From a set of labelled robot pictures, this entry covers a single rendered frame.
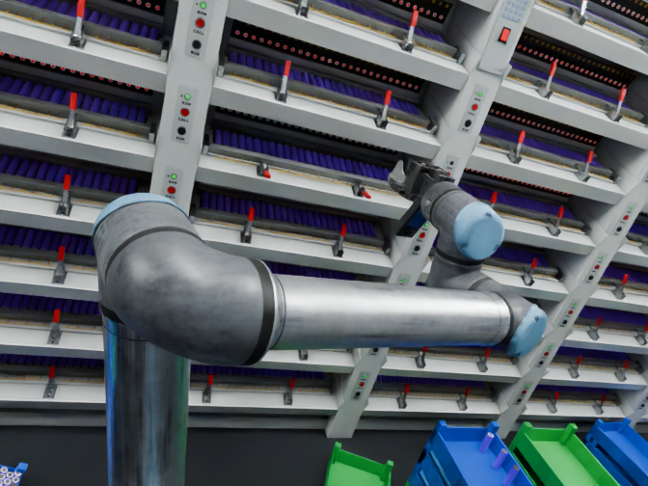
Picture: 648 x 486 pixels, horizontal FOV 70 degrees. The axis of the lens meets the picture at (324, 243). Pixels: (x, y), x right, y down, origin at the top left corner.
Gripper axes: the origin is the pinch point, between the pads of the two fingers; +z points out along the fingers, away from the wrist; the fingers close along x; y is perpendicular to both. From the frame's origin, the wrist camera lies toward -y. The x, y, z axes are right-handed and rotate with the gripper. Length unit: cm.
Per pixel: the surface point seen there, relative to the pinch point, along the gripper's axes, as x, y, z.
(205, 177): 43.3, -12.6, 11.8
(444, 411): -58, -85, 12
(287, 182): 23.3, -9.6, 11.5
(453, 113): -14.7, 17.8, 11.1
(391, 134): 0.3, 8.6, 10.8
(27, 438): 78, -98, 11
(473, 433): -41, -63, -18
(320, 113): 20.0, 9.1, 11.2
